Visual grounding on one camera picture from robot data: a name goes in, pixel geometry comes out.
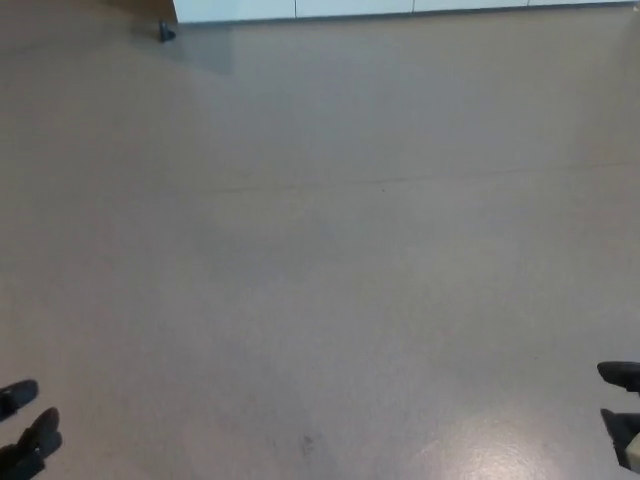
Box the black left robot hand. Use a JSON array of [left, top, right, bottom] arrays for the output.
[[0, 378, 64, 480]]

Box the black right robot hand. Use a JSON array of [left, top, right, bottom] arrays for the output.
[[596, 360, 640, 472]]

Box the white locker cabinet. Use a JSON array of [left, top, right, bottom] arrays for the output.
[[173, 0, 640, 25]]

